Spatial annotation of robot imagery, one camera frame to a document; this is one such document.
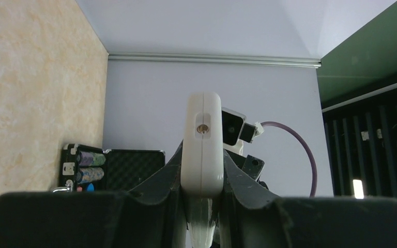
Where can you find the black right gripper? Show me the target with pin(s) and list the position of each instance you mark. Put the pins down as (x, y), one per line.
(250, 167)

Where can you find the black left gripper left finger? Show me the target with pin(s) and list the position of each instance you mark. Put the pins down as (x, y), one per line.
(149, 215)

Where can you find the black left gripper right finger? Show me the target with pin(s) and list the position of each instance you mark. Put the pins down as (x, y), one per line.
(252, 216)

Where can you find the white remote control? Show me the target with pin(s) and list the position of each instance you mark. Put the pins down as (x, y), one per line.
(202, 166)

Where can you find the blue dealer chip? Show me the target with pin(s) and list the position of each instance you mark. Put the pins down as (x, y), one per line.
(90, 187)

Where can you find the green blue chip stack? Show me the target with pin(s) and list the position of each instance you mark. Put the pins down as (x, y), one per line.
(89, 174)

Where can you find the black poker chip case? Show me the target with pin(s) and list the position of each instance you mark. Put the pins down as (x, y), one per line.
(123, 170)

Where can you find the purple poker chip stack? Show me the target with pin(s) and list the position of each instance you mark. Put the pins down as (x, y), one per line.
(90, 159)

